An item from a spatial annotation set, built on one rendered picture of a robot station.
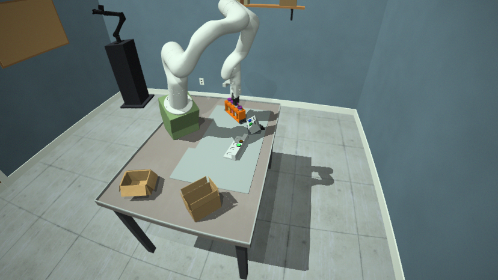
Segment white key housing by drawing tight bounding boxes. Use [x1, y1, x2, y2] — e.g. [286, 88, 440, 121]
[247, 116, 265, 135]

